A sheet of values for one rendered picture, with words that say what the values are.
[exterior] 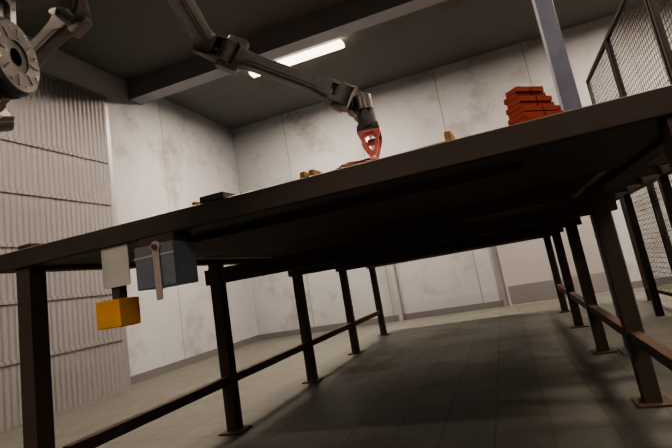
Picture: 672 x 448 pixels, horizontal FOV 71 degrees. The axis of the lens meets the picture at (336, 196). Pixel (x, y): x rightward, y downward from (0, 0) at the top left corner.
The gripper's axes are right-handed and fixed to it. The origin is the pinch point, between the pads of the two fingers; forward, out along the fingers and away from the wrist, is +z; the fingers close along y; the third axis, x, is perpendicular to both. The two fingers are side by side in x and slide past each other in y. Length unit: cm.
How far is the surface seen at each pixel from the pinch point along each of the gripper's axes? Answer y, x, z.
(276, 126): -554, -153, -223
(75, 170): -260, -289, -117
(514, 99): -53, 59, -24
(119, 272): 10, -80, 20
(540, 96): -55, 70, -23
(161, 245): 16, -62, 16
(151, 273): 15, -67, 23
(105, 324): 12, -85, 34
